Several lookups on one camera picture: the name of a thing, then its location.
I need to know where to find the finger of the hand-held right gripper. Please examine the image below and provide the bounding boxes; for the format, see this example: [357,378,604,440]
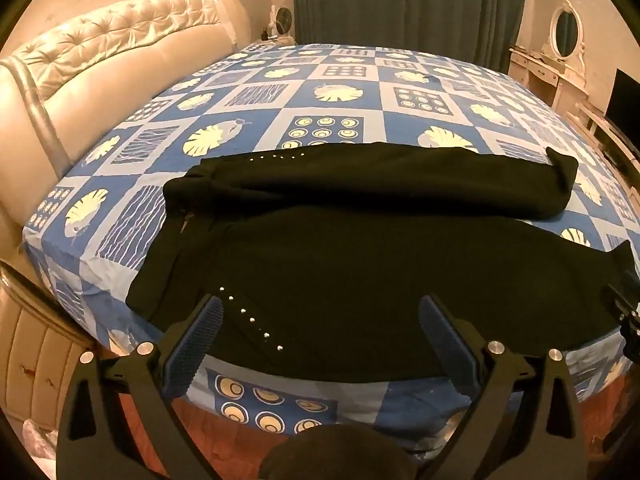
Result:
[606,269,640,358]

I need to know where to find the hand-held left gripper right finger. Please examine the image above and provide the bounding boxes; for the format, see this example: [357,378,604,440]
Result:
[419,294,587,480]

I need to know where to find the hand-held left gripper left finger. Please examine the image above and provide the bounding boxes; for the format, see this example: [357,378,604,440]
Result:
[56,294,224,480]

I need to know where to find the black pants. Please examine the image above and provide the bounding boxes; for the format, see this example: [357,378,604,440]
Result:
[125,141,640,383]

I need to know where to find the long television stand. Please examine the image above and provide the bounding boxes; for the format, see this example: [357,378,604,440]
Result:
[567,102,640,181]

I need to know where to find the black flat television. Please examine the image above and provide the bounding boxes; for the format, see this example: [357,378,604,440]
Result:
[606,67,640,128]

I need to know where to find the white dressing table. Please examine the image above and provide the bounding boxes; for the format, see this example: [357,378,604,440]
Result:
[509,46,591,116]

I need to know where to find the blue patterned bed sheet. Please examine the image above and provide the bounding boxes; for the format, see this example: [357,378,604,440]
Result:
[22,42,640,441]

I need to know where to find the white oval vanity mirror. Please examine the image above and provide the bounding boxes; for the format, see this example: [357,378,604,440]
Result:
[549,0,587,61]

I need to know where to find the small white desk fan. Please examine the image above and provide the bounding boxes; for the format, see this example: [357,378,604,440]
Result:
[261,4,295,43]

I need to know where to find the dark green curtain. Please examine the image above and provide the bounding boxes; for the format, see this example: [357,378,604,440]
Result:
[291,0,531,73]

